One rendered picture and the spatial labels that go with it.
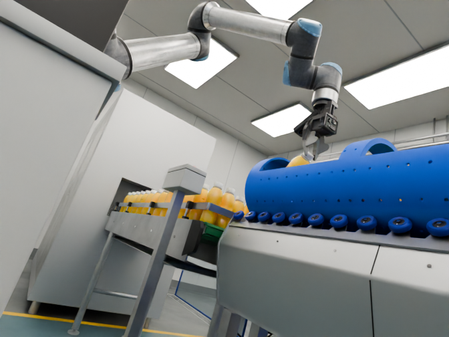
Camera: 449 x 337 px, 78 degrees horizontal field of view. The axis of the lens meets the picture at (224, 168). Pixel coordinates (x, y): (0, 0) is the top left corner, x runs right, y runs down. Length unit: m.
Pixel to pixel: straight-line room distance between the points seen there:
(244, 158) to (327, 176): 5.71
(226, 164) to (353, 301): 5.60
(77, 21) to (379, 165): 0.77
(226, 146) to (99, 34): 5.62
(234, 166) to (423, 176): 5.73
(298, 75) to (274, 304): 0.79
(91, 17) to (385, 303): 0.88
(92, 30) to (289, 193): 0.69
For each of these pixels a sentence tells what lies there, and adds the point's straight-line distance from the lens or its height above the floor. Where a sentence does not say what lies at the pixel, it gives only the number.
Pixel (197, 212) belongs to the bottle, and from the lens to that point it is 1.26.
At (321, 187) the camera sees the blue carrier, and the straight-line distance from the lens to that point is 0.84.
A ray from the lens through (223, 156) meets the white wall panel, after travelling 6.18.
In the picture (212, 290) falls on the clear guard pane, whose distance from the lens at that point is 1.82.
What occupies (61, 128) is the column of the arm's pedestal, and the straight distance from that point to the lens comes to 0.60.
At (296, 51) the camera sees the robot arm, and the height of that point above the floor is 1.55.
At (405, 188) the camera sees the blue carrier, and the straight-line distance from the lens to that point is 0.72.
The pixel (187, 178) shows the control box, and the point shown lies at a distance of 1.13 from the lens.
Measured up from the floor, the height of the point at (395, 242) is 0.92.
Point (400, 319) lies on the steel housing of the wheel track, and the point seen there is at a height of 0.77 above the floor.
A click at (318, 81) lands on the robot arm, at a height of 1.49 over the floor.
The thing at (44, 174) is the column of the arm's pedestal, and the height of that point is 0.84.
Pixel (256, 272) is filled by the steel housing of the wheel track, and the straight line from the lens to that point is 0.94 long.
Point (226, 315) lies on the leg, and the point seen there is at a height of 0.61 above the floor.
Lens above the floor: 0.79
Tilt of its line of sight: 17 degrees up
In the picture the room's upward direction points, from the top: 17 degrees clockwise
